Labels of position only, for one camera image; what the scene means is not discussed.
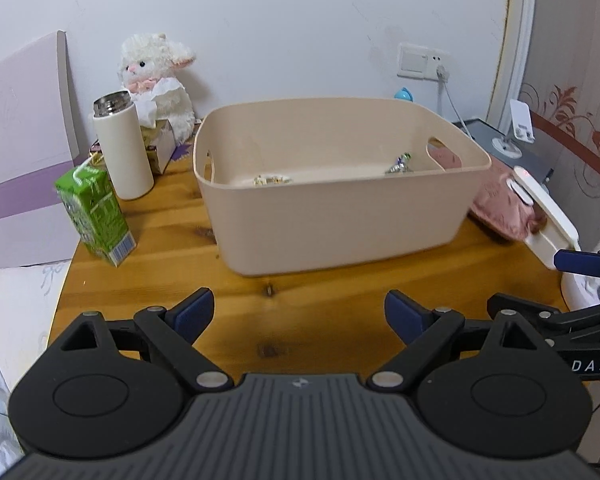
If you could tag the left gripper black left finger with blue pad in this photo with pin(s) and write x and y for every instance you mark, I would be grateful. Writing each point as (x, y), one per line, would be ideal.
(171, 333)

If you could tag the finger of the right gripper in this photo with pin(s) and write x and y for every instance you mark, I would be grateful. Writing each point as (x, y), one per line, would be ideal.
(540, 316)
(583, 263)

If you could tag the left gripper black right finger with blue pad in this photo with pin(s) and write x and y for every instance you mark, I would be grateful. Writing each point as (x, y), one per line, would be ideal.
(431, 338)

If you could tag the green candy bag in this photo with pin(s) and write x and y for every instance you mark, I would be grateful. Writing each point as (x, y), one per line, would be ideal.
(401, 165)

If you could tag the floral fabric scrunchie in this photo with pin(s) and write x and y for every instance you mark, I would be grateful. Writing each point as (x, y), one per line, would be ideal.
(271, 179)

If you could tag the white round charger base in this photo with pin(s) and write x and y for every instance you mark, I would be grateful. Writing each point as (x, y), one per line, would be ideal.
(580, 291)

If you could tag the pink pouch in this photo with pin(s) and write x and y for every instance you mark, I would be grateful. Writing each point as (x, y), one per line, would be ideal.
(479, 185)

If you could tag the green drink carton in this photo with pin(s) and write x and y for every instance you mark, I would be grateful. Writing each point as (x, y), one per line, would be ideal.
(92, 205)

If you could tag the beige plastic storage bin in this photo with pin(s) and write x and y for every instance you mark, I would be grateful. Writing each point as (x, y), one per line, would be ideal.
(340, 208)

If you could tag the tissue box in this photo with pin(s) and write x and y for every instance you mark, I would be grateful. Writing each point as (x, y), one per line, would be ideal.
(159, 144)

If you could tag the white thermos bottle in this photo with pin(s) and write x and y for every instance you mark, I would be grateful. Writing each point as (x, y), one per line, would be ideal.
(118, 133)

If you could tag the blue toy figure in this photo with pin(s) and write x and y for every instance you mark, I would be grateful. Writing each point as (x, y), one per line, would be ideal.
(404, 94)

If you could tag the purple white headboard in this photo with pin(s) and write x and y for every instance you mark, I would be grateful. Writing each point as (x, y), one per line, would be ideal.
(37, 146)

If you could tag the white plush lamb toy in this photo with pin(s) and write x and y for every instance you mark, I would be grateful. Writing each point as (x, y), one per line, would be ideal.
(148, 70)

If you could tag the white wall socket switch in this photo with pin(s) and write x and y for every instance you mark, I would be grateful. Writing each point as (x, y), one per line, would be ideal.
(421, 63)

